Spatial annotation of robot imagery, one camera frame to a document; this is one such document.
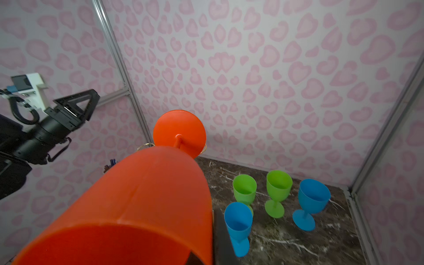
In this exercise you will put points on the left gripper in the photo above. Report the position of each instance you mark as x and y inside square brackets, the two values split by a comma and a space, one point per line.
[70, 113]

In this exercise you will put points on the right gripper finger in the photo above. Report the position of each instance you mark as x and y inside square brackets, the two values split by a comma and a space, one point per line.
[224, 253]

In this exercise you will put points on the blue wine glass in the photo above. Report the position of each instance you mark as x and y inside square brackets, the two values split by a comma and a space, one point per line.
[313, 197]
[238, 219]

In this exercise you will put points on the green wine glass front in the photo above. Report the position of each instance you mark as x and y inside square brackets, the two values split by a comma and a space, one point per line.
[244, 189]

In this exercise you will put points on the green wine glass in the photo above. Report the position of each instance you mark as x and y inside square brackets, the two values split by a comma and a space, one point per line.
[244, 189]
[279, 185]

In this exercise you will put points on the red wine glass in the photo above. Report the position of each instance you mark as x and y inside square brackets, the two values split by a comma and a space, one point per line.
[152, 208]

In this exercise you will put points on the blue wine glass front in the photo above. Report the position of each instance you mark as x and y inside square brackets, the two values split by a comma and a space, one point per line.
[313, 197]

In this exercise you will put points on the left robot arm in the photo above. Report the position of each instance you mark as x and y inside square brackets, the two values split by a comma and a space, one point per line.
[29, 140]

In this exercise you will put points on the pink pen holder cup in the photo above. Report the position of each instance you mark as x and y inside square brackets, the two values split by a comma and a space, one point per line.
[108, 166]

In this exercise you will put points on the diagonal aluminium frame bar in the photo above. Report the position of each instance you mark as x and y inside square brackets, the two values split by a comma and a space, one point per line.
[112, 96]

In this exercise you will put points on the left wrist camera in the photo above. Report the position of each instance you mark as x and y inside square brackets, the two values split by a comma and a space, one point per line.
[31, 88]

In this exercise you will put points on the gold wire glass rack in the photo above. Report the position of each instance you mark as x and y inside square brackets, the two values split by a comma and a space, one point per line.
[146, 145]

